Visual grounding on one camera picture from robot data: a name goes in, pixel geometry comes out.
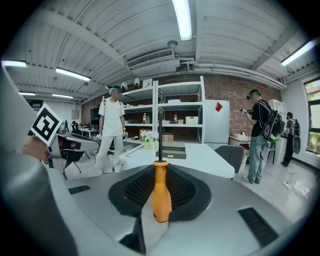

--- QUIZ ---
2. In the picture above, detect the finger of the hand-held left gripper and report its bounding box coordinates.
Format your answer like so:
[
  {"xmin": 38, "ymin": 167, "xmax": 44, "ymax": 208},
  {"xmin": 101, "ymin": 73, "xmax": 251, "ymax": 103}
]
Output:
[{"xmin": 57, "ymin": 131, "xmax": 101, "ymax": 153}]

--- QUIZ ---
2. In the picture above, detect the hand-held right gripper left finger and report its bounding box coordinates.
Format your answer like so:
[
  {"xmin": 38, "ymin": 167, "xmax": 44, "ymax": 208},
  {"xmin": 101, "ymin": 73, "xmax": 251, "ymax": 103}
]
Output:
[{"xmin": 47, "ymin": 162, "xmax": 154, "ymax": 255}]

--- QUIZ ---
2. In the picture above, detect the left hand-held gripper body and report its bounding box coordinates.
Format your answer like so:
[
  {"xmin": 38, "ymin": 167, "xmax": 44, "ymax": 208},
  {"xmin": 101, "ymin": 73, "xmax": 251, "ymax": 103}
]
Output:
[{"xmin": 29, "ymin": 102, "xmax": 69, "ymax": 181}]

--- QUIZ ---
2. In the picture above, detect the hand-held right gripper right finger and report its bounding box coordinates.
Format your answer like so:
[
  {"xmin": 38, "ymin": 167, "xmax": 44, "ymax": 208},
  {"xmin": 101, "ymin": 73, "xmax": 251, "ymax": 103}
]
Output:
[{"xmin": 146, "ymin": 162, "xmax": 310, "ymax": 256}]

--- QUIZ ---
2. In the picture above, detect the orange-handled screwdriver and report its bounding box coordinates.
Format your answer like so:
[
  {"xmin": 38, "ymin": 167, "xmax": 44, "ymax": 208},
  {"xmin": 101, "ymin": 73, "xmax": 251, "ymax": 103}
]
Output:
[{"xmin": 151, "ymin": 106, "xmax": 173, "ymax": 224}]

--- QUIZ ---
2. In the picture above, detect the grey gift box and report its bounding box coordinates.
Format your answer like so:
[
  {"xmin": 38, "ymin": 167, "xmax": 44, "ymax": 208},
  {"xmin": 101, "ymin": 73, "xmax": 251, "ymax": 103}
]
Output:
[{"xmin": 157, "ymin": 141, "xmax": 187, "ymax": 161}]

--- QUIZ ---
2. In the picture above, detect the grey chair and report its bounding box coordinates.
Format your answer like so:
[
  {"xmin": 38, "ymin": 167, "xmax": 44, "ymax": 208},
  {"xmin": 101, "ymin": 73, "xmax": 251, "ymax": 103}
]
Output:
[{"xmin": 214, "ymin": 145, "xmax": 246, "ymax": 175}]

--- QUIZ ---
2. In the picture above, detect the white metal shelf unit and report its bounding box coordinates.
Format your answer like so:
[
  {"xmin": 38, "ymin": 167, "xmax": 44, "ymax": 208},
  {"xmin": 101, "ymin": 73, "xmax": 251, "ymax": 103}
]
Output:
[
  {"xmin": 154, "ymin": 75, "xmax": 206, "ymax": 145},
  {"xmin": 121, "ymin": 80, "xmax": 158, "ymax": 145}
]

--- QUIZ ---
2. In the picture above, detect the pink artificial flower bouquet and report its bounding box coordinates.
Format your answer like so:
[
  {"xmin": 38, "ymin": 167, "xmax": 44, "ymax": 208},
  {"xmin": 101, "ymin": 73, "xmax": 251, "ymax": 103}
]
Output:
[{"xmin": 139, "ymin": 129, "xmax": 160, "ymax": 143}]

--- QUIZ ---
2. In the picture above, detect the white fridge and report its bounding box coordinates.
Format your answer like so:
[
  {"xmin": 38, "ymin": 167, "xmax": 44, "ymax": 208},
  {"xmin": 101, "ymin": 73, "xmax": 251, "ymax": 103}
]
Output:
[{"xmin": 203, "ymin": 99, "xmax": 231, "ymax": 145}]

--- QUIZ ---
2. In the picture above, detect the ceiling air conditioner vent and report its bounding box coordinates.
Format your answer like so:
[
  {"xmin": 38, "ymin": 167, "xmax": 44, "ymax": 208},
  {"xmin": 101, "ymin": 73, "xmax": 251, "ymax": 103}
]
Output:
[{"xmin": 125, "ymin": 48, "xmax": 181, "ymax": 76}]

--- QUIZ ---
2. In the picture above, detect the window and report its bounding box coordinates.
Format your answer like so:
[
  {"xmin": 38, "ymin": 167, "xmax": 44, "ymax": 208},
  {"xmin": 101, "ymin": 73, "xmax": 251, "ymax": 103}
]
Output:
[{"xmin": 303, "ymin": 79, "xmax": 320, "ymax": 154}]

